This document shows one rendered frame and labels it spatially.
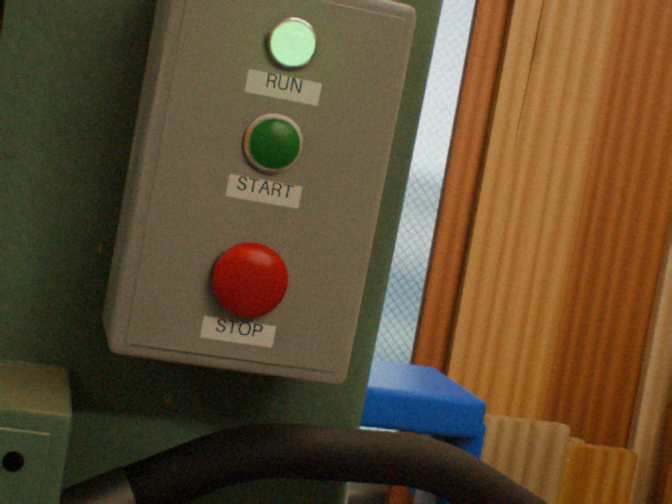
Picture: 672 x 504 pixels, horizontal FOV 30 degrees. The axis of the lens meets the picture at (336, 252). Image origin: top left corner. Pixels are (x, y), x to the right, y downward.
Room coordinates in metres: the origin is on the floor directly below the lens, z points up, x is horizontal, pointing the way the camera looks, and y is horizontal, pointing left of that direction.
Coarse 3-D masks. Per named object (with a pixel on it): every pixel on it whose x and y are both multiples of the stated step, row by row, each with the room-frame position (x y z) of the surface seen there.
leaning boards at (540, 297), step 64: (512, 0) 1.98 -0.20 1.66; (576, 0) 2.00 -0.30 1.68; (640, 0) 2.07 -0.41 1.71; (512, 64) 1.97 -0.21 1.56; (576, 64) 2.00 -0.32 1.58; (640, 64) 2.07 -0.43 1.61; (512, 128) 1.97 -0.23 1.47; (576, 128) 2.00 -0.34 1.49; (640, 128) 2.07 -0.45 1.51; (448, 192) 1.97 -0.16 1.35; (512, 192) 1.97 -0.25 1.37; (576, 192) 2.00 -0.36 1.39; (640, 192) 2.07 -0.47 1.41; (448, 256) 1.97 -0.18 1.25; (512, 256) 1.97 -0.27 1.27; (576, 256) 2.04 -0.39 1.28; (640, 256) 2.07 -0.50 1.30; (448, 320) 1.97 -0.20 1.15; (512, 320) 1.97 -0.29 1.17; (576, 320) 2.04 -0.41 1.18; (640, 320) 2.07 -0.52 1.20; (512, 384) 1.97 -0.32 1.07; (576, 384) 2.04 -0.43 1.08; (640, 384) 2.06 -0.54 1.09; (512, 448) 1.83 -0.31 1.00; (576, 448) 1.89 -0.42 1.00; (640, 448) 2.05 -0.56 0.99
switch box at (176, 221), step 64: (192, 0) 0.49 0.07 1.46; (256, 0) 0.50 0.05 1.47; (320, 0) 0.50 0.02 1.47; (384, 0) 0.52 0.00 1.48; (192, 64) 0.49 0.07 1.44; (256, 64) 0.50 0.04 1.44; (320, 64) 0.50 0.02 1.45; (384, 64) 0.51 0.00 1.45; (192, 128) 0.49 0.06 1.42; (320, 128) 0.51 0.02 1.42; (384, 128) 0.51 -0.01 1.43; (128, 192) 0.52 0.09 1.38; (192, 192) 0.49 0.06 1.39; (320, 192) 0.51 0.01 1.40; (128, 256) 0.49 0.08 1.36; (192, 256) 0.50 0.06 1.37; (320, 256) 0.51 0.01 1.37; (128, 320) 0.49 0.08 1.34; (192, 320) 0.50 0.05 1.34; (256, 320) 0.50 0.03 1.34; (320, 320) 0.51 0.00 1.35
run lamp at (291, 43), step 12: (276, 24) 0.50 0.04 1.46; (288, 24) 0.50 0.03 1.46; (300, 24) 0.50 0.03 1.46; (276, 36) 0.49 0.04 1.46; (288, 36) 0.50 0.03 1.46; (300, 36) 0.50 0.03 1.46; (312, 36) 0.50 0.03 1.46; (276, 48) 0.50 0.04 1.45; (288, 48) 0.50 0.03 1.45; (300, 48) 0.50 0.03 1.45; (312, 48) 0.50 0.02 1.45; (276, 60) 0.50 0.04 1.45; (288, 60) 0.50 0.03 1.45; (300, 60) 0.50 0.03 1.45
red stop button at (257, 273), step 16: (224, 256) 0.49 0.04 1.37; (240, 256) 0.49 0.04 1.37; (256, 256) 0.49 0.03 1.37; (272, 256) 0.50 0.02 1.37; (224, 272) 0.49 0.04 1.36; (240, 272) 0.49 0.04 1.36; (256, 272) 0.49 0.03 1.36; (272, 272) 0.49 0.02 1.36; (224, 288) 0.49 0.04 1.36; (240, 288) 0.49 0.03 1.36; (256, 288) 0.49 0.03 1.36; (272, 288) 0.49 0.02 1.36; (224, 304) 0.49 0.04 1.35; (240, 304) 0.49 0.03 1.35; (256, 304) 0.49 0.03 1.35; (272, 304) 0.50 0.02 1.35
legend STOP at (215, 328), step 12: (204, 324) 0.50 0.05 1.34; (216, 324) 0.50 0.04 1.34; (228, 324) 0.50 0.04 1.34; (240, 324) 0.50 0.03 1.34; (252, 324) 0.50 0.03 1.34; (204, 336) 0.50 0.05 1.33; (216, 336) 0.50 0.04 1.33; (228, 336) 0.50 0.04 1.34; (240, 336) 0.50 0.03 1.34; (252, 336) 0.50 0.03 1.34; (264, 336) 0.50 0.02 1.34
